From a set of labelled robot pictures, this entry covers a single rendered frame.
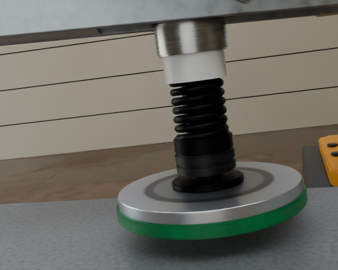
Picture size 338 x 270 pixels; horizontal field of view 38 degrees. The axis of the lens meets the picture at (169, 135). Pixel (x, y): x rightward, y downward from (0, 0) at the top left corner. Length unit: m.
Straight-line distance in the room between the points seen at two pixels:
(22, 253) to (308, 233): 0.33
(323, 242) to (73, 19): 0.34
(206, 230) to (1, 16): 0.28
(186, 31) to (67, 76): 6.44
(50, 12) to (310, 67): 6.25
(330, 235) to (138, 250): 0.21
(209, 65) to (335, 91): 6.24
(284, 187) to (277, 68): 6.11
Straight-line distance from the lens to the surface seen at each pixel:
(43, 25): 0.50
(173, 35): 0.52
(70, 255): 0.58
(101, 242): 0.60
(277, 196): 0.50
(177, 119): 0.54
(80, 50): 6.88
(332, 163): 1.26
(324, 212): 0.62
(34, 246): 0.63
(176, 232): 0.48
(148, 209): 0.50
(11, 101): 7.27
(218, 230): 0.47
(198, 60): 0.52
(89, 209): 0.75
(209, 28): 0.52
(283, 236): 0.55
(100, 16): 0.49
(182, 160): 0.54
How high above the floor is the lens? 1.07
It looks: 8 degrees down
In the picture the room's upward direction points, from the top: 7 degrees counter-clockwise
